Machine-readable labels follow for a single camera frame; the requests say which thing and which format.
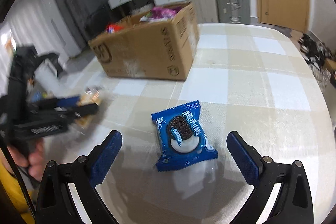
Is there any checkered tablecloth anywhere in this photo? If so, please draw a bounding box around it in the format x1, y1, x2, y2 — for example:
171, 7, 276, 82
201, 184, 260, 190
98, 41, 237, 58
46, 24, 335, 223

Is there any yellow left sleeve forearm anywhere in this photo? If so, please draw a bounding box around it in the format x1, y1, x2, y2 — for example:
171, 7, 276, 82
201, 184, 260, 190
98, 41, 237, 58
1, 152, 35, 223

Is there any red white-dotted snack bag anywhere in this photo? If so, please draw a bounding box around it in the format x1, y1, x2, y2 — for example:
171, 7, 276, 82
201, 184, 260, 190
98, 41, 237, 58
105, 23, 124, 34

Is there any blue Oreo cookie packet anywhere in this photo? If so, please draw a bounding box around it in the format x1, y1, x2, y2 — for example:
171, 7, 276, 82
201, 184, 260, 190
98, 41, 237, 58
151, 101, 218, 172

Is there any purple green candy bag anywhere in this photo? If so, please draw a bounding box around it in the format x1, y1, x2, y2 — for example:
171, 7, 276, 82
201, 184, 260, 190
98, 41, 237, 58
139, 6, 182, 22

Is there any clear cake snack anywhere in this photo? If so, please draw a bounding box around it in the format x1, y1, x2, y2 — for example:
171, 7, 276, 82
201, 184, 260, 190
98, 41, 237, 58
75, 86, 103, 129

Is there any left hand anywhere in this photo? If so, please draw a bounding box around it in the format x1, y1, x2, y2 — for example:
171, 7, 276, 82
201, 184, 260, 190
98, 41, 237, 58
7, 139, 46, 182

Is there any SF cardboard box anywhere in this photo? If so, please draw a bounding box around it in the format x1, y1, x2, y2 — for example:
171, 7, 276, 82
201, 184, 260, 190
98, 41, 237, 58
89, 2, 199, 81

